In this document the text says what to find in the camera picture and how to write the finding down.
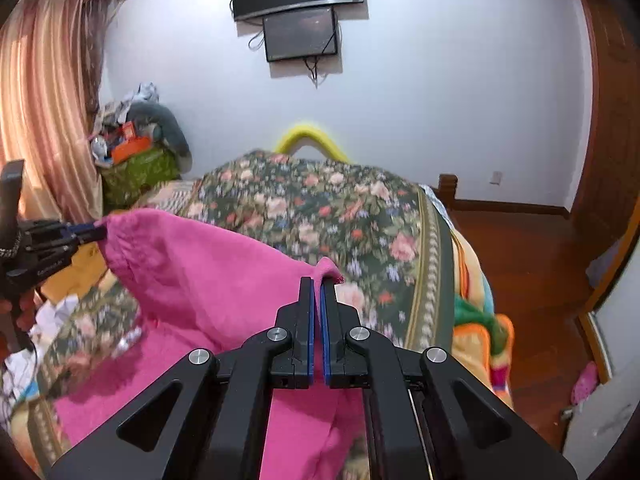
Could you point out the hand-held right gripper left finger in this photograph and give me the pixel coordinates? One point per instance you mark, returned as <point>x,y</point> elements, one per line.
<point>310,320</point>

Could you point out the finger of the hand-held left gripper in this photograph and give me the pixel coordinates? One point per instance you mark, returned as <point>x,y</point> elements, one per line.
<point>85,232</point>

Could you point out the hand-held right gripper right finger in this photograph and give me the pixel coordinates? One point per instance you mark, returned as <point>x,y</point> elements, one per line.
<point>325,325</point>

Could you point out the pink pants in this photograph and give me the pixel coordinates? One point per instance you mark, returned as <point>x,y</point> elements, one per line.
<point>210,280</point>

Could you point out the person's left hand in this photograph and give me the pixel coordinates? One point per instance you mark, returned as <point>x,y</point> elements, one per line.
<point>20,315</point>

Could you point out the orange box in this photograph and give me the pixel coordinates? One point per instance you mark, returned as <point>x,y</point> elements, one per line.
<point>129,147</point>

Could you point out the floral quilt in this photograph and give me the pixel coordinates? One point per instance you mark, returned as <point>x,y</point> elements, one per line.
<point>320,220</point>

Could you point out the grey plush toy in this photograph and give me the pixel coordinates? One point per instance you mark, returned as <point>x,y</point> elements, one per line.
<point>167,127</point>

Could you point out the orange-pink curtain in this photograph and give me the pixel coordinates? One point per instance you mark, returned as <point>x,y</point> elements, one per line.
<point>45,105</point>

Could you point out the colourful striped blanket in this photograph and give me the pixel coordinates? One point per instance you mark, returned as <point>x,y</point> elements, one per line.
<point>482,330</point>

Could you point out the yellow curved foam tube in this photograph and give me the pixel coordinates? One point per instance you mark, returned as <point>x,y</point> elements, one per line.
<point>311,141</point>

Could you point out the pink slipper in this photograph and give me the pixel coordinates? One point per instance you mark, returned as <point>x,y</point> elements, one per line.
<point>585,382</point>

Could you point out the white cabinet panel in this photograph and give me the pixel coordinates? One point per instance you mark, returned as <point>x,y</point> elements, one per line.
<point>607,375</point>

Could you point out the wooden door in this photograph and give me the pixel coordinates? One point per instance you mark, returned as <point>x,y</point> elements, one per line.
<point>612,105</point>

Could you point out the wooden bed post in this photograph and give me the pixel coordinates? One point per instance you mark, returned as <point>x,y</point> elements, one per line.
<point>447,191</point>

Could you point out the white wall socket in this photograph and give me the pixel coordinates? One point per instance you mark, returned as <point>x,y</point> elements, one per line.
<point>496,177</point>

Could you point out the small black wall monitor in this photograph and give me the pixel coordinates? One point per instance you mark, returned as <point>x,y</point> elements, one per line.
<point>301,34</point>

